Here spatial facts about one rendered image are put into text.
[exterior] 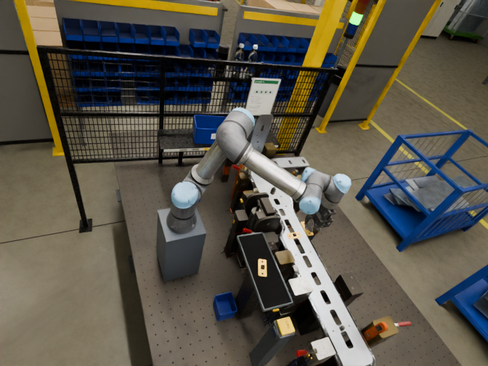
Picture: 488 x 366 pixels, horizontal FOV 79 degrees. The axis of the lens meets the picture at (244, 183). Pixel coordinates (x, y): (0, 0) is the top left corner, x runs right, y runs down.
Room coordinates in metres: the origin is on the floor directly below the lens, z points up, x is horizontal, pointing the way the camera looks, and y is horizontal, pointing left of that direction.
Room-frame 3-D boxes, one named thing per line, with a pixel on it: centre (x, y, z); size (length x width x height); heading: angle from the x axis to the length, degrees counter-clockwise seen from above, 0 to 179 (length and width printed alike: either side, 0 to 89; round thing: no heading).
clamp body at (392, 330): (0.71, -0.84, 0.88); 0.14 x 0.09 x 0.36; 120
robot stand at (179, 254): (0.91, 0.25, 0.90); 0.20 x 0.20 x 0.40; 35
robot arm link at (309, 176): (0.96, -0.28, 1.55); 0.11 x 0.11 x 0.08; 83
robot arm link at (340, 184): (0.97, -0.38, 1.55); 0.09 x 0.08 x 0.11; 83
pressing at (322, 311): (1.11, -0.38, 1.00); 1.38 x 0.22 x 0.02; 30
